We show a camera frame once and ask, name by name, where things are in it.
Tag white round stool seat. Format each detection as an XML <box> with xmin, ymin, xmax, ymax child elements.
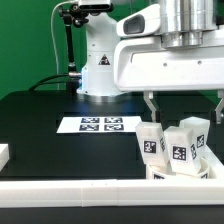
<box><xmin>145</xmin><ymin>156</ymin><xmax>211</xmax><ymax>180</ymax></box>

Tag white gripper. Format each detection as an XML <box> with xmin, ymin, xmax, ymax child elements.
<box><xmin>114</xmin><ymin>29</ymin><xmax>224</xmax><ymax>122</ymax></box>

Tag black cables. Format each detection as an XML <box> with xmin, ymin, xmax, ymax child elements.
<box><xmin>27</xmin><ymin>71</ymin><xmax>82</xmax><ymax>92</ymax></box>

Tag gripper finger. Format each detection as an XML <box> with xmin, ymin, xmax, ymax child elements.
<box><xmin>211</xmin><ymin>90</ymin><xmax>224</xmax><ymax>124</ymax></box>

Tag black rear camera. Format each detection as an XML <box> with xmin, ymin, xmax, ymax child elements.
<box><xmin>78</xmin><ymin>0</ymin><xmax>112</xmax><ymax>12</ymax></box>

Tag white cable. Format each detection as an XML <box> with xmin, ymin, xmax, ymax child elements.
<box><xmin>50</xmin><ymin>0</ymin><xmax>78</xmax><ymax>91</ymax></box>

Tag white marker sheet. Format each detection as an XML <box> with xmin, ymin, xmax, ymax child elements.
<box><xmin>57</xmin><ymin>116</ymin><xmax>141</xmax><ymax>134</ymax></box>

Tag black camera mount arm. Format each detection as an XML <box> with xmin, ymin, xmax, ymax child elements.
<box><xmin>59</xmin><ymin>3</ymin><xmax>88</xmax><ymax>72</ymax></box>

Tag white U-shaped fence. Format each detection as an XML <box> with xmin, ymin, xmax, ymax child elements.
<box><xmin>0</xmin><ymin>150</ymin><xmax>224</xmax><ymax>208</ymax></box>

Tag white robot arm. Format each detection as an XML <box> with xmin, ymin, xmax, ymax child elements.
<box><xmin>78</xmin><ymin>0</ymin><xmax>224</xmax><ymax>123</ymax></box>

